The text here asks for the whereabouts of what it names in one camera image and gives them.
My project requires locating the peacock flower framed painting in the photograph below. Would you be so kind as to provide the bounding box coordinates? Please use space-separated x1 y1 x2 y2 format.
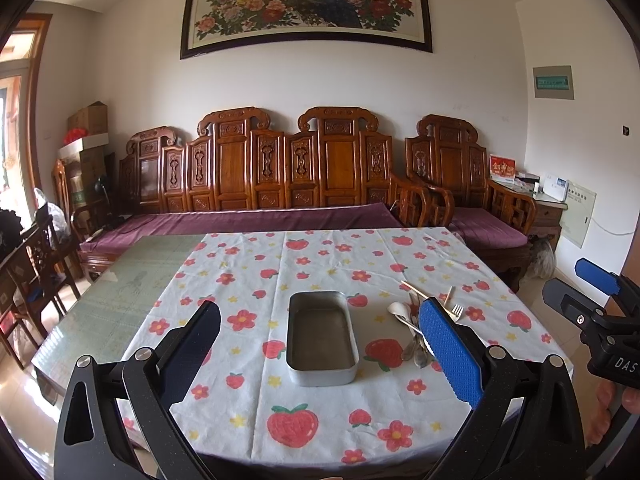
180 0 433 58

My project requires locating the dark wooden chair left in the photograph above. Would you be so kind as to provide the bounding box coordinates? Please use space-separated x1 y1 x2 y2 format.
1 222 81 339

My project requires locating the grey fluffy item on floor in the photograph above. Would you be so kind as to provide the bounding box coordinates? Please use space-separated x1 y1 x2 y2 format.
525 238 556 280

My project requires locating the white box with red item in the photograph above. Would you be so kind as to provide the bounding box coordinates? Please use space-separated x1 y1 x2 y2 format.
58 132 108 160

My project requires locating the person's right hand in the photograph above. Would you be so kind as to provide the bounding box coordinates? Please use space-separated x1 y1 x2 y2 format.
586 379 640 445

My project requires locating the long carved wooden sofa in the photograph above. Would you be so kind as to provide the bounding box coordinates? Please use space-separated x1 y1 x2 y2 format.
78 105 432 273

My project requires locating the wooden window door frame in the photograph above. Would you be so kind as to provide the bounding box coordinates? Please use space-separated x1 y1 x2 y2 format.
1 13 51 226

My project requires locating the white plastic bag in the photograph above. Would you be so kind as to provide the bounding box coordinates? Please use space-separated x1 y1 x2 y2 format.
34 188 72 246

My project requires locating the strawberry flower tablecloth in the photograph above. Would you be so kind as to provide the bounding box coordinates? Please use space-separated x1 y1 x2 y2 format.
117 226 575 467

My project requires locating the white wall distribution box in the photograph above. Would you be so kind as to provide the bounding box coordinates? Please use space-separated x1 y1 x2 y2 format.
560 182 597 248

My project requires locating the carved wooden armchair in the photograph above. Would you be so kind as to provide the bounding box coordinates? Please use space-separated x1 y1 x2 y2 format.
405 114 532 292

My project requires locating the purple armchair cushion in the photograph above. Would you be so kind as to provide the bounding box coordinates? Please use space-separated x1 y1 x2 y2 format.
448 208 527 249

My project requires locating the brown cardboard box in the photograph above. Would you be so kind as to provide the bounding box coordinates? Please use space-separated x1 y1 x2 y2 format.
67 101 108 136

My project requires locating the metal spoon black handle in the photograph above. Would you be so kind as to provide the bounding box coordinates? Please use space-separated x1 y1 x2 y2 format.
403 294 436 369

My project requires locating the grey wall electrical panel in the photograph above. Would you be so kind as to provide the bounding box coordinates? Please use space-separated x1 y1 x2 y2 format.
533 65 575 100

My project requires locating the red calendar card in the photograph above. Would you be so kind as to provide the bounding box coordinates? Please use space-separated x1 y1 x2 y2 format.
489 154 516 182

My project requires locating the grey metal rectangular tin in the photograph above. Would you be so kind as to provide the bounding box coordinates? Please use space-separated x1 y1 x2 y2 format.
286 290 360 388

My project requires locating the wooden side table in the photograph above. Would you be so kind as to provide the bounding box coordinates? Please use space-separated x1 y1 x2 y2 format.
518 193 567 252

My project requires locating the cream plastic chopstick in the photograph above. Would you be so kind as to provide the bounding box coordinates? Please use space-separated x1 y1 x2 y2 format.
400 281 428 298

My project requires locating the white plastic fork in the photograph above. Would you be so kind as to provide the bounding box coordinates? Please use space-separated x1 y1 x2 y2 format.
444 286 465 323

